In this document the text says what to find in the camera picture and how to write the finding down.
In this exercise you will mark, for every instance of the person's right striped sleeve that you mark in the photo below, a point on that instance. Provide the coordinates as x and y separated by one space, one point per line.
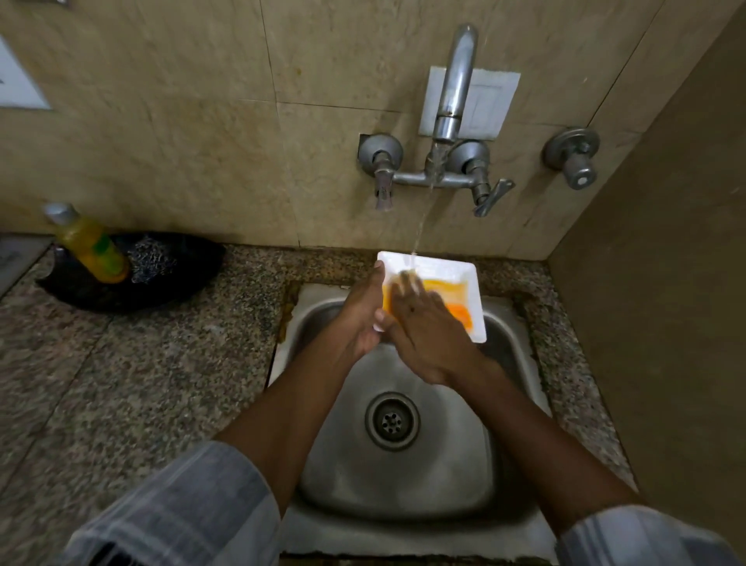
635 539

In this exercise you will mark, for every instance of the person's right hand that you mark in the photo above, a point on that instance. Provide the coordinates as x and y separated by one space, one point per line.
428 338

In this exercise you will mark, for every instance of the person's left thumb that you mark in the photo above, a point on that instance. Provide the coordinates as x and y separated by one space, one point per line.
386 321

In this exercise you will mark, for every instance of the chrome wall mixer faucet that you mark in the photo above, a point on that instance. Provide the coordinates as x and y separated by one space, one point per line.
449 146

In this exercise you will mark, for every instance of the black oval tray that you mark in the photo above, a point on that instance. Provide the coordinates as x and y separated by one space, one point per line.
169 274

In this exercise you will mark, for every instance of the yellow dish soap bottle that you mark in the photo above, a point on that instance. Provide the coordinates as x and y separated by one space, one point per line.
90 245

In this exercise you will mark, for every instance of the person's striped sleeve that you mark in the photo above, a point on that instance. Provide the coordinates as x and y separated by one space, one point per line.
186 513
635 539

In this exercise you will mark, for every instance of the steel wool scrubber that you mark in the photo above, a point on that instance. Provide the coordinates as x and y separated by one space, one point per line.
150 259

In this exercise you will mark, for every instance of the chrome wall stop valve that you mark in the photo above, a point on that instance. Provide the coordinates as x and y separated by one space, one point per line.
574 156

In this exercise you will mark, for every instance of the person's left forearm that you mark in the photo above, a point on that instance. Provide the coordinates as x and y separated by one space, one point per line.
291 408

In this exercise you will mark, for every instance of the white wall switch panel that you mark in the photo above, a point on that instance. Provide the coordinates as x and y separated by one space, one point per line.
14 81

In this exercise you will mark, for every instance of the white wall plate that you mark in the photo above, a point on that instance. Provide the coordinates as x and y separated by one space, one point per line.
486 105

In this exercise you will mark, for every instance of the person's left hand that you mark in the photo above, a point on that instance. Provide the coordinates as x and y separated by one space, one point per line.
356 318

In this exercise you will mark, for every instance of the round sink drain strainer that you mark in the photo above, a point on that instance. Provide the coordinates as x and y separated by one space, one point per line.
392 421

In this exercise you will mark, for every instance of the person's right forearm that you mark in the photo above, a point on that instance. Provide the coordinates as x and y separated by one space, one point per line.
536 443

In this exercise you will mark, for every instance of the person's right fingers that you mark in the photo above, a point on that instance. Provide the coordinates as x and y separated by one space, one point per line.
411 294

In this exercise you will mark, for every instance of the white square plate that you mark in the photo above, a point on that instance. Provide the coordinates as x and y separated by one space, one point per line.
460 280

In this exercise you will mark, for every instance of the person's left striped sleeve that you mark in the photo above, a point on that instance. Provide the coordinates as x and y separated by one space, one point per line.
186 513

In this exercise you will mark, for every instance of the steel sink basin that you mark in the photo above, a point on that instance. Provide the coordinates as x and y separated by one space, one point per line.
408 466

